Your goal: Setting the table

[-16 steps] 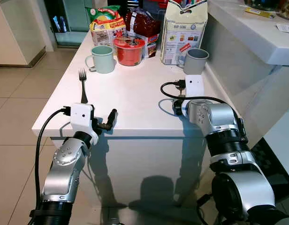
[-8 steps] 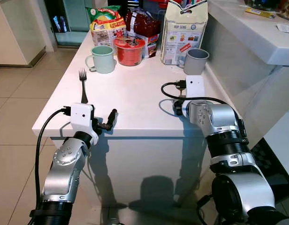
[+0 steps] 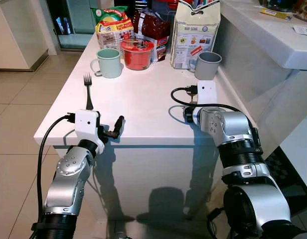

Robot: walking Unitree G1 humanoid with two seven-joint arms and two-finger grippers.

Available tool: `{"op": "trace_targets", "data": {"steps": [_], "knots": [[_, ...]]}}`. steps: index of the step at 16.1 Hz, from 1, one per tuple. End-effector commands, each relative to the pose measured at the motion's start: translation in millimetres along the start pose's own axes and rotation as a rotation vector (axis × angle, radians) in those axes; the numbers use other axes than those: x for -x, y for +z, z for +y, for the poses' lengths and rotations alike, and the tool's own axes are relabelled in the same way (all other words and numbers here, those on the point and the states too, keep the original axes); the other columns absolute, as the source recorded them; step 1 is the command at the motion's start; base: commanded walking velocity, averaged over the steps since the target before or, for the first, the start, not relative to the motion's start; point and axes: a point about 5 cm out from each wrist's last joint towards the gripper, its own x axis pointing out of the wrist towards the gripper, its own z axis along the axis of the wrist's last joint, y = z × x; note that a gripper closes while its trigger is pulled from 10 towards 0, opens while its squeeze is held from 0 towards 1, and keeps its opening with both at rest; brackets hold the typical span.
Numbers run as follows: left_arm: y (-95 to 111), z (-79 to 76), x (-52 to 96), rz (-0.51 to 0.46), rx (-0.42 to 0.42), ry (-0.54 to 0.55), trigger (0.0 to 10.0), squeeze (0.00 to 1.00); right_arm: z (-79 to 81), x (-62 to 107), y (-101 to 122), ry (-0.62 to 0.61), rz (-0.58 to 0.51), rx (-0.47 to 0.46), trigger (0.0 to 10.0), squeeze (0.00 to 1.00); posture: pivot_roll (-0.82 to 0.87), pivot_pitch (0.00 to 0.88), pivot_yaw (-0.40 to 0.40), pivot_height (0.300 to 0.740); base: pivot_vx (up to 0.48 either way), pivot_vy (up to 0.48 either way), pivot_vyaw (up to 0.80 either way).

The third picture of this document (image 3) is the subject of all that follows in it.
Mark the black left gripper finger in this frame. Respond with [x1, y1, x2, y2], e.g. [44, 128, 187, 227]
[110, 116, 125, 139]

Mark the black fork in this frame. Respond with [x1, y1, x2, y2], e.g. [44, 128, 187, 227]
[83, 73, 94, 111]

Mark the pale green mug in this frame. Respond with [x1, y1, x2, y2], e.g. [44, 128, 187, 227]
[90, 48, 124, 79]

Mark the red lidded bowl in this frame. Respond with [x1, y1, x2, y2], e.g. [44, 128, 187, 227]
[120, 38, 155, 71]

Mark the white low side table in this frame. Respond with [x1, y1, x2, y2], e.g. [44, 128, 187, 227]
[279, 111, 307, 196]

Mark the green yellow noodle pack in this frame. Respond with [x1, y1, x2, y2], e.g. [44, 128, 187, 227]
[91, 5, 136, 51]

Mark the dark red snack bag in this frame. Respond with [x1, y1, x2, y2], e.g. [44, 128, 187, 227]
[132, 8, 170, 63]

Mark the grey mug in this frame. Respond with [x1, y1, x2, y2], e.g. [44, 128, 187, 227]
[188, 51, 223, 81]

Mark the white rice bag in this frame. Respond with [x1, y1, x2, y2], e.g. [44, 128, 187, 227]
[169, 0, 222, 70]

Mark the black checkered floor mat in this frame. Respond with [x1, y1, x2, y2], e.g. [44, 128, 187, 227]
[262, 146, 307, 216]

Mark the cream floor cabinet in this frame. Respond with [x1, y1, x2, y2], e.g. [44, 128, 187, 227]
[0, 0, 50, 71]

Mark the white paper tag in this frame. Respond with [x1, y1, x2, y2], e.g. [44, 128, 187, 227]
[293, 24, 307, 37]

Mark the pile of round cookies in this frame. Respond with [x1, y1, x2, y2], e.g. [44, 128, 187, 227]
[295, 0, 307, 21]

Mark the small yellow packet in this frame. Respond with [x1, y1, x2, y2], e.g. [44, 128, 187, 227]
[259, 7, 294, 21]

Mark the dark round bowl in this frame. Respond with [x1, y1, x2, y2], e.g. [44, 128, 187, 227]
[262, 0, 300, 13]

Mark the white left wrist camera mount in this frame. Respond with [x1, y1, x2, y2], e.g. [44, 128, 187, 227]
[74, 109, 106, 153]

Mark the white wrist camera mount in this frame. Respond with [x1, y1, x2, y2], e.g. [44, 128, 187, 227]
[74, 109, 106, 153]
[196, 79, 217, 107]

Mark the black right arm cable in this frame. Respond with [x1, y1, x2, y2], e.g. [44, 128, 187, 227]
[170, 85, 244, 114]

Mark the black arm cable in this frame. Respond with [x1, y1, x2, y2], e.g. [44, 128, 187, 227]
[170, 85, 244, 114]
[36, 113, 77, 235]

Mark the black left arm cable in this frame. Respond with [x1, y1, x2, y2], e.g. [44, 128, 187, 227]
[36, 113, 77, 235]

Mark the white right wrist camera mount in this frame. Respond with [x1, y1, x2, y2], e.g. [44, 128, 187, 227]
[196, 79, 217, 107]

